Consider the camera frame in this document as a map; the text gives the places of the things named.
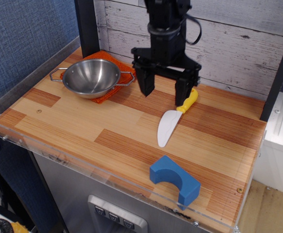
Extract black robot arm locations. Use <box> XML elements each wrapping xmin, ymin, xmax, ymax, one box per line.
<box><xmin>131</xmin><ymin>0</ymin><xmax>201</xmax><ymax>106</ymax></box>

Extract yellow handled white toy knife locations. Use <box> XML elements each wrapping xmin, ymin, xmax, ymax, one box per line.
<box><xmin>157</xmin><ymin>88</ymin><xmax>198</xmax><ymax>148</ymax></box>

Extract black right vertical post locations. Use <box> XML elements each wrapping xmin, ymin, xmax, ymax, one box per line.
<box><xmin>260</xmin><ymin>57</ymin><xmax>283</xmax><ymax>122</ymax></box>

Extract stainless steel two-handled bowl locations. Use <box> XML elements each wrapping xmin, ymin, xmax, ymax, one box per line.
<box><xmin>50</xmin><ymin>59</ymin><xmax>135</xmax><ymax>99</ymax></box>

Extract silver button control panel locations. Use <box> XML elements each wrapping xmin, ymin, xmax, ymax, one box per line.
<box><xmin>87</xmin><ymin>195</ymin><xmax>148</xmax><ymax>233</ymax></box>

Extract clear acrylic front guard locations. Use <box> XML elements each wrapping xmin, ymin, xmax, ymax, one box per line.
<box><xmin>0</xmin><ymin>125</ymin><xmax>238</xmax><ymax>233</ymax></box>

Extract blue arch shaped block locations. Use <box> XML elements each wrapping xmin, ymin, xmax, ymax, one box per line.
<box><xmin>150</xmin><ymin>155</ymin><xmax>201</xmax><ymax>210</ymax></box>

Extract yellow and black object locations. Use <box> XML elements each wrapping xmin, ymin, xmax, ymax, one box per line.
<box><xmin>0</xmin><ymin>218</ymin><xmax>30</xmax><ymax>233</ymax></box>

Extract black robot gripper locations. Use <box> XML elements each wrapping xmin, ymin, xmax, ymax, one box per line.
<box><xmin>131</xmin><ymin>35</ymin><xmax>201</xmax><ymax>106</ymax></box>

